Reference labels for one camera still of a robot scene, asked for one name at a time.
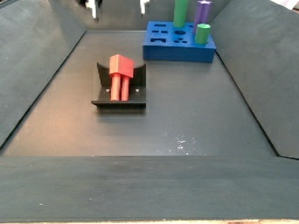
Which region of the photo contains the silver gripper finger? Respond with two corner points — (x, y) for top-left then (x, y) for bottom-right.
(85, 0), (99, 19)
(139, 0), (151, 15)

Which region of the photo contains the red three prong object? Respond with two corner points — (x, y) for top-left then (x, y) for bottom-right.
(108, 54), (135, 101)

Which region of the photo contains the blue foam peg board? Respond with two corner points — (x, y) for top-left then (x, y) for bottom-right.
(143, 21), (216, 63)

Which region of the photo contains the tall green cylinder peg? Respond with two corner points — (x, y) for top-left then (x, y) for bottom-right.
(172, 0), (188, 28)

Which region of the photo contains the purple star peg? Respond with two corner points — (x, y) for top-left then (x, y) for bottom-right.
(192, 0), (211, 33)

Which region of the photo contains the short green hexagon peg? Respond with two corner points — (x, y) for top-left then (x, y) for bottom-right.
(195, 24), (211, 44)

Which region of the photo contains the black fixture bracket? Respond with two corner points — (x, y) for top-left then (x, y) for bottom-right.
(91, 64), (145, 109)

